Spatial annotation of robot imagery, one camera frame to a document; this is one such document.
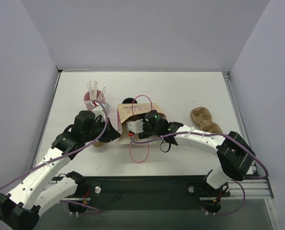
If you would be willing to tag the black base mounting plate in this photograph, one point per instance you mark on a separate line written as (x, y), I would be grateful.
(183, 192)

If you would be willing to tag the brown pulp cup carrier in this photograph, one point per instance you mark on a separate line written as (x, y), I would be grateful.
(202, 118)

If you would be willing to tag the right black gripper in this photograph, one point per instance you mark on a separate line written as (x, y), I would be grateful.
(142, 133)

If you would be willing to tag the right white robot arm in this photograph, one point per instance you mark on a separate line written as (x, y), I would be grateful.
(234, 155)

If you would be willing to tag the white wrapped straws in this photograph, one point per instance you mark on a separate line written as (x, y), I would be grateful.
(94, 93)

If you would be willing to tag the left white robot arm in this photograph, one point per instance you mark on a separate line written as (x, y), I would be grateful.
(22, 207)

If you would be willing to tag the stack of black lids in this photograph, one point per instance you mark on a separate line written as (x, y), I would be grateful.
(129, 101)

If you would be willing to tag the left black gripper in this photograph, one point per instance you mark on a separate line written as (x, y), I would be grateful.
(107, 131)

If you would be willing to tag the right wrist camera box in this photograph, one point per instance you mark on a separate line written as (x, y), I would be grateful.
(135, 128)

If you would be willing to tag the pink and cream paper bag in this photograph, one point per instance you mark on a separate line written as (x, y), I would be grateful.
(130, 120)

